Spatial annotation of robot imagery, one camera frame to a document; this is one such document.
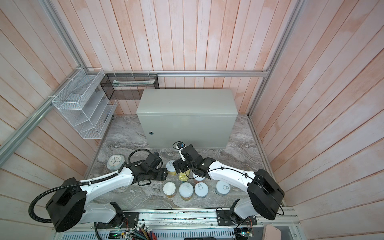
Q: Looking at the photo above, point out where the black mesh wall basket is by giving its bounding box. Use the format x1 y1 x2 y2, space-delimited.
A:
100 73 159 101

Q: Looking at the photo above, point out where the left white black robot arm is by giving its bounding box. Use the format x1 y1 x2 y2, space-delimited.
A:
46 153 168 233

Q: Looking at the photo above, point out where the yellow can plain lid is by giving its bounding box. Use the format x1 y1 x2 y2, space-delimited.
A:
163 182 176 198

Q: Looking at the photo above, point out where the grey metal cabinet box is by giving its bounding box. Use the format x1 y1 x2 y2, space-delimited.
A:
137 89 238 149

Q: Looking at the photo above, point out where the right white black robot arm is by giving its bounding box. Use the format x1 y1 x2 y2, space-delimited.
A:
173 142 285 221

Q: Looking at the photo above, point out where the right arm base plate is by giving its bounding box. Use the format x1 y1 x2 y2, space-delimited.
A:
216 208 258 226

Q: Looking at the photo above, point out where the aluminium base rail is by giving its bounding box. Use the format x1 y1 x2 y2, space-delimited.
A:
52 208 306 240

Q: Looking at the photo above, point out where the small white round clock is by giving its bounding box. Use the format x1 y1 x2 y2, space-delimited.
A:
106 154 125 172

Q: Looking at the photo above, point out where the yellow label white-lid can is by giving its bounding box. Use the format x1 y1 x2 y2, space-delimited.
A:
166 160 177 176

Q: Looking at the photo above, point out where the colourful wire bundle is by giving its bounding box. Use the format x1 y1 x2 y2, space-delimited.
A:
127 224 158 240

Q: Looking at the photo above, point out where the teal label pull-tab can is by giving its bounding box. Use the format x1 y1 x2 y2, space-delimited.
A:
216 181 231 196

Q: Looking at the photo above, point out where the orange can plain lid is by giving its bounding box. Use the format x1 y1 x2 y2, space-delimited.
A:
179 182 194 201

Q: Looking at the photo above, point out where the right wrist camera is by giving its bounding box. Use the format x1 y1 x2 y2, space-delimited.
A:
172 141 186 161

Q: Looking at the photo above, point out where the blue label pull-tab can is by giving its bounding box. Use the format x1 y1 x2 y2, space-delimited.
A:
195 182 209 198

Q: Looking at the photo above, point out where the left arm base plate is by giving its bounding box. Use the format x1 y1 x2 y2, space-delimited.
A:
97 212 140 229

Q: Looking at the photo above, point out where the brown label pull-tab can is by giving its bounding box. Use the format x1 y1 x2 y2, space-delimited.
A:
193 173 206 184

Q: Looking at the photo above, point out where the white wire mesh shelf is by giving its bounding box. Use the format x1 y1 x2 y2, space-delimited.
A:
52 68 117 140

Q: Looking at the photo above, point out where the yellow oval sardine tin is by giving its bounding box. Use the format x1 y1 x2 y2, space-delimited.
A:
178 170 190 182

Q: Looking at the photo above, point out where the black corrugated cable hose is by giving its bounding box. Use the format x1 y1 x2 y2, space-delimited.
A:
28 172 119 224

